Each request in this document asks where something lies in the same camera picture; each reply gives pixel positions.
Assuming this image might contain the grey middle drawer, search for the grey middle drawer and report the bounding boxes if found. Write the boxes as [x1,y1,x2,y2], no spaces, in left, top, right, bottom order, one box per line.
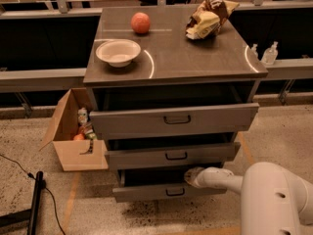
[105,133,241,169]

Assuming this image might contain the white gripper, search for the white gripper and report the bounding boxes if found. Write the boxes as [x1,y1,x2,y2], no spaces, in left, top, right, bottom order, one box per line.
[184,167,205,188]

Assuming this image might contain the grey metal rail frame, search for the grey metal rail frame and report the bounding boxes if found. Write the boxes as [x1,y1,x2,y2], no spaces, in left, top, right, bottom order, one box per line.
[0,0,313,108]

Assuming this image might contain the white bowl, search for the white bowl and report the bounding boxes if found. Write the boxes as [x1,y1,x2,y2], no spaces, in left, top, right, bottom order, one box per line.
[96,39,141,68]

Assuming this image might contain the grey drawer cabinet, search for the grey drawer cabinet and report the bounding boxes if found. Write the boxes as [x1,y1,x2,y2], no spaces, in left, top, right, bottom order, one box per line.
[82,4,269,113]

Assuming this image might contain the green packet in box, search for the green packet in box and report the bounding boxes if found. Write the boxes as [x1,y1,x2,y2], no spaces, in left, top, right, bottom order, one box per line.
[84,129,97,140]

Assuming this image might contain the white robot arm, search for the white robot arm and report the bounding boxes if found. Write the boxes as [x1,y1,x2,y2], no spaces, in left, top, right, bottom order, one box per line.
[185,162,313,235]

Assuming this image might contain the black stand leg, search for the black stand leg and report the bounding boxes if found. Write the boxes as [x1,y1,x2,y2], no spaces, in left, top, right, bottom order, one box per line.
[0,170,47,235]

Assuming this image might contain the clear pump bottle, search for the clear pump bottle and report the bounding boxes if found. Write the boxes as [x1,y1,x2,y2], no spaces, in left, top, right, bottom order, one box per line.
[261,41,278,65]

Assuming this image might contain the red apple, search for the red apple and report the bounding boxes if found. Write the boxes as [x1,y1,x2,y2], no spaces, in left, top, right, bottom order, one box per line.
[131,13,151,34]

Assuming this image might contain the yellow brown chip bag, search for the yellow brown chip bag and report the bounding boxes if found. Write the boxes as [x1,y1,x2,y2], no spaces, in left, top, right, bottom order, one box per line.
[186,0,240,40]

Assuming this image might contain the grey drawer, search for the grey drawer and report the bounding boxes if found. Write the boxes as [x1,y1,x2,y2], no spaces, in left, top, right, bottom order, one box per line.
[112,167,225,202]
[90,103,259,140]
[105,133,241,169]

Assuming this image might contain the grey top drawer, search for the grey top drawer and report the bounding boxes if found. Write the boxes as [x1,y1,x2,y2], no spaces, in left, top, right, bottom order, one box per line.
[90,103,259,140]

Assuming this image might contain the grey bottom drawer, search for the grey bottom drawer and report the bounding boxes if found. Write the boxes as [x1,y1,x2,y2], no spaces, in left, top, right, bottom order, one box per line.
[112,167,225,202]

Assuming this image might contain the orange fruit in box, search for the orange fruit in box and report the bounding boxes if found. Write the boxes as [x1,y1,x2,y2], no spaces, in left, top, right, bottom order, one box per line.
[73,133,85,141]

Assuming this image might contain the black floor cable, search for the black floor cable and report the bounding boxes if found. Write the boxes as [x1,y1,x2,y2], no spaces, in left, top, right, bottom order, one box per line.
[0,153,67,235]

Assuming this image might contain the white can in box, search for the white can in box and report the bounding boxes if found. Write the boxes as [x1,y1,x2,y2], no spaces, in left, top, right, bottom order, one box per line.
[77,108,88,125]

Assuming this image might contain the cardboard box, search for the cardboard box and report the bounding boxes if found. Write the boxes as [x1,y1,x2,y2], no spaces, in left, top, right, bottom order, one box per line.
[40,88,109,171]

